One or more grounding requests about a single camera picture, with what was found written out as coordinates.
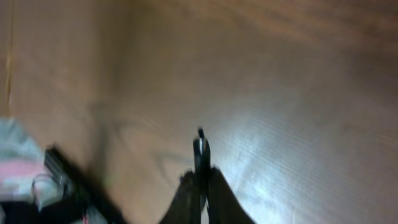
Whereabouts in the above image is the black USB charging cable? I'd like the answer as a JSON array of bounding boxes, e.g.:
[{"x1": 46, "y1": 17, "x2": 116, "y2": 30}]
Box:
[{"x1": 192, "y1": 127, "x2": 212, "y2": 212}]

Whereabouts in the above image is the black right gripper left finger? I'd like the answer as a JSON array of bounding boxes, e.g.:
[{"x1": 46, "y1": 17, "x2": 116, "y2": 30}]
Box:
[{"x1": 159, "y1": 170, "x2": 201, "y2": 224}]

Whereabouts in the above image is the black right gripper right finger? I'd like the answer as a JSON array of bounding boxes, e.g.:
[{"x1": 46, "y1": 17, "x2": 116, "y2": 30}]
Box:
[{"x1": 207, "y1": 167, "x2": 255, "y2": 224}]

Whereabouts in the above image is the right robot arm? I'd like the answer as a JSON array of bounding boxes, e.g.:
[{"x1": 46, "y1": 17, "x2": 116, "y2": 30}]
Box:
[{"x1": 1, "y1": 118, "x2": 253, "y2": 224}]

